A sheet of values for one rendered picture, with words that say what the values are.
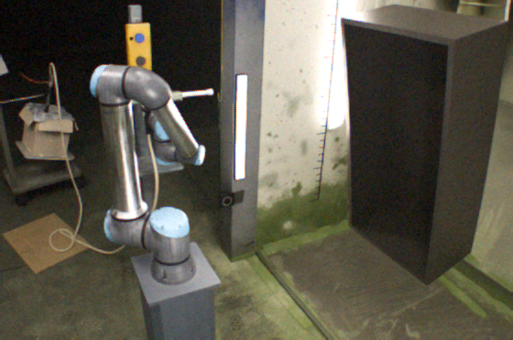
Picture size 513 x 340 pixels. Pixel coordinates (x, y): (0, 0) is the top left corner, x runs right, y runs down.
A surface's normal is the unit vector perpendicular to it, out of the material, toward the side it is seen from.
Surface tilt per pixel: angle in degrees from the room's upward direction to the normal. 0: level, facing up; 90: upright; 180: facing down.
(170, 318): 90
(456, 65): 90
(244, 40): 90
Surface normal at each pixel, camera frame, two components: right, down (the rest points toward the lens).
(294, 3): 0.46, 0.36
